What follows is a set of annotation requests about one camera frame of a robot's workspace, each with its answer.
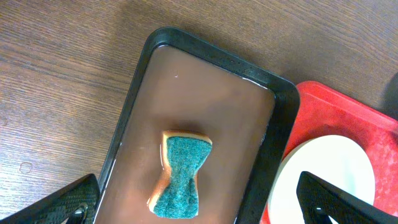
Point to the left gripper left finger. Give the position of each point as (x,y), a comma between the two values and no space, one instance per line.
(75,203)

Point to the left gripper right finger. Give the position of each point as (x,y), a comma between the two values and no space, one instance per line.
(322,202)

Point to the pale green plate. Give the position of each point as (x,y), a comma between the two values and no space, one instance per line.
(336,159)

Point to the green yellow sponge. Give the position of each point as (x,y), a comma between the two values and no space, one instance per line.
(175,194)

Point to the red plastic tray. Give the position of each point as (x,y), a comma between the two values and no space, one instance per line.
(324,112)

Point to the black shallow water tray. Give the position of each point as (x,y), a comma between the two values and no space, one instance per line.
(183,83)

